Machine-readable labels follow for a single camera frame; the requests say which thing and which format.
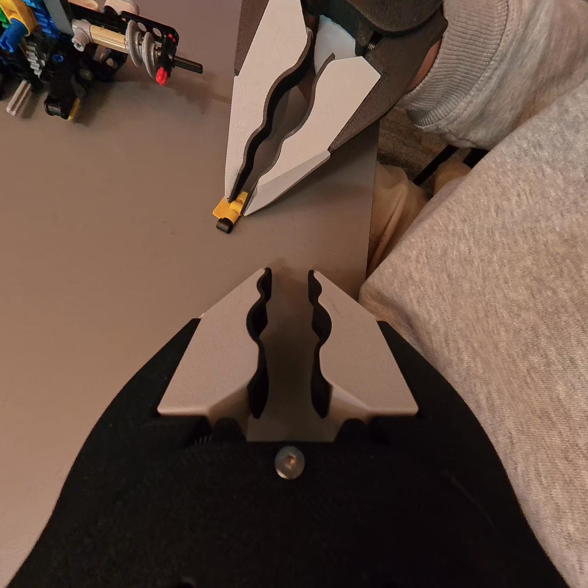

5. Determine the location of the multicoloured lego model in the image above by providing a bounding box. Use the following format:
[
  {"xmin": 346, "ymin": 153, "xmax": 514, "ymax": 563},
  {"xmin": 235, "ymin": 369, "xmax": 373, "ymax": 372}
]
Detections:
[{"xmin": 0, "ymin": 0, "xmax": 203, "ymax": 121}]

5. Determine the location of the person's right forearm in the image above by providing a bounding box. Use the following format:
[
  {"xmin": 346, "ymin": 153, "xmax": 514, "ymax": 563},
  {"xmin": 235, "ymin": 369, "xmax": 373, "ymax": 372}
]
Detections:
[{"xmin": 397, "ymin": 0, "xmax": 588, "ymax": 150}]

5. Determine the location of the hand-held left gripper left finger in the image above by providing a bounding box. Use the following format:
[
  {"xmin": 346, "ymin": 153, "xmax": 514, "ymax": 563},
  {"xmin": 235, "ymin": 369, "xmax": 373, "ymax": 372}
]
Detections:
[{"xmin": 157, "ymin": 267, "xmax": 273, "ymax": 432}]

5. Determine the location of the black chair leg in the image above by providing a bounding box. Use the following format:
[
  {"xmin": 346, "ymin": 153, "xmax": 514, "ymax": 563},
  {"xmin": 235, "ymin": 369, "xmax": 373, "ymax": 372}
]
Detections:
[{"xmin": 413, "ymin": 146, "xmax": 488, "ymax": 185}]

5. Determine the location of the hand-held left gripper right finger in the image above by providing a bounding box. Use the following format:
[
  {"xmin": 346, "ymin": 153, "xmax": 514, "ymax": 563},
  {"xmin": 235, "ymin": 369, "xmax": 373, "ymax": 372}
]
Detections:
[{"xmin": 308, "ymin": 270, "xmax": 419, "ymax": 430}]

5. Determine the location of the cream cloth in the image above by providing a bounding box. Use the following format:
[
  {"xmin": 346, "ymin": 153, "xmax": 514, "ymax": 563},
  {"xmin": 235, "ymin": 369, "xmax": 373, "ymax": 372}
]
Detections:
[{"xmin": 367, "ymin": 158, "xmax": 474, "ymax": 276}]

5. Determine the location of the small yellow lego piece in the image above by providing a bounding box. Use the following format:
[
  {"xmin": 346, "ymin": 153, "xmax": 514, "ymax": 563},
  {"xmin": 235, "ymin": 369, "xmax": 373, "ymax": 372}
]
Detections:
[{"xmin": 213, "ymin": 191, "xmax": 249, "ymax": 233}]

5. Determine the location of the person's grey clothing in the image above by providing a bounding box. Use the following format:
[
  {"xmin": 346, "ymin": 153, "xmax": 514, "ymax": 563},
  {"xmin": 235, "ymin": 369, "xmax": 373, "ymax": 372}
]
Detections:
[{"xmin": 358, "ymin": 87, "xmax": 588, "ymax": 588}]

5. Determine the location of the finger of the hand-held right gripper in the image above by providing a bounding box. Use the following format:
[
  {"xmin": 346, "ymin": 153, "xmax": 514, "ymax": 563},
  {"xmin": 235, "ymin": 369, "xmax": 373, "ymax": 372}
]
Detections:
[
  {"xmin": 224, "ymin": 0, "xmax": 314, "ymax": 199},
  {"xmin": 243, "ymin": 16, "xmax": 382, "ymax": 217}
]

